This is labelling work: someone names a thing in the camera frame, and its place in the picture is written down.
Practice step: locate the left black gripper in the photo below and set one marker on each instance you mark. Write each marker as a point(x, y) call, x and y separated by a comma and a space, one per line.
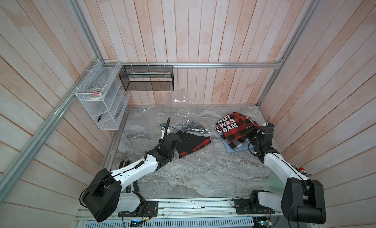
point(161, 142)

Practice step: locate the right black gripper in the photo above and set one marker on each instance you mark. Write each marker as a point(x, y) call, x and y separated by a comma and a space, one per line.
point(251, 130)

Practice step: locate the light blue shirt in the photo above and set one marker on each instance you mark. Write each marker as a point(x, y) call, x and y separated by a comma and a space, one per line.
point(235, 147)

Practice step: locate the clear plastic vacuum bag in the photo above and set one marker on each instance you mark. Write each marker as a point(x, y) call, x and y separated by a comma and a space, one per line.
point(146, 126)

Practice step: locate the red black plaid shirt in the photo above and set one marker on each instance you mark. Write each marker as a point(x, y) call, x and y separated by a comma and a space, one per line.
point(235, 125)

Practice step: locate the dark shirt red lining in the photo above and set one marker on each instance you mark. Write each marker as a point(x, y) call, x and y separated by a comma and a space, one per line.
point(193, 136)

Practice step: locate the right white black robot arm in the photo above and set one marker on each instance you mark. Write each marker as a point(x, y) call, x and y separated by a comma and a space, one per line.
point(303, 199)

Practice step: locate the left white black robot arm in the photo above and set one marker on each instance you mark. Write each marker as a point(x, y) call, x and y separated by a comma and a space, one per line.
point(104, 196)

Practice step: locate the green cup with pens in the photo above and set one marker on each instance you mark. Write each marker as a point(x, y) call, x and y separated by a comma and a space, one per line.
point(277, 180)

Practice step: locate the black tool stand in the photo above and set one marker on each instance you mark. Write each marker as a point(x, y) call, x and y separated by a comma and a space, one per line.
point(123, 164)

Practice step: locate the tape roll in shelf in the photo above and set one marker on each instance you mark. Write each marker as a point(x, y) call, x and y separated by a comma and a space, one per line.
point(97, 93)

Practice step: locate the black wire mesh basket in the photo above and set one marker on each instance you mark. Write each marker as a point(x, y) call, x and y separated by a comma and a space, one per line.
point(147, 77)

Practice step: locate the white wire mesh shelf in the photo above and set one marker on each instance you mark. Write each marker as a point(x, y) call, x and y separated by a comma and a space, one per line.
point(107, 113)

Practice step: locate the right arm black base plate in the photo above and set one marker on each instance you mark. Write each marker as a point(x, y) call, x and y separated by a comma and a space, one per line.
point(242, 206)

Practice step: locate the aluminium frame rail back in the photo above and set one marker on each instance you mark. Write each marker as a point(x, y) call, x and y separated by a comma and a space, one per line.
point(197, 65)

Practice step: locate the aluminium frame rail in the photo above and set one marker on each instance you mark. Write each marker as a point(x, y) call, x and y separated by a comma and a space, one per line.
point(31, 149)
point(287, 52)
point(197, 65)

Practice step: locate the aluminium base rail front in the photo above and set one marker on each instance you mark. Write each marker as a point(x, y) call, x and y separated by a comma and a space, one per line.
point(195, 208)

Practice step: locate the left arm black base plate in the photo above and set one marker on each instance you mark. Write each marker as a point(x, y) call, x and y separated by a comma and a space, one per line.
point(149, 209)

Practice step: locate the aluminium frame rail right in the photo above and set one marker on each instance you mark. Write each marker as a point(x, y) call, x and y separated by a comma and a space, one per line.
point(287, 52)

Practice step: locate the aluminium frame rail left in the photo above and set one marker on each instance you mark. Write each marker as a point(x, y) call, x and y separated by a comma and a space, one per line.
point(31, 149)

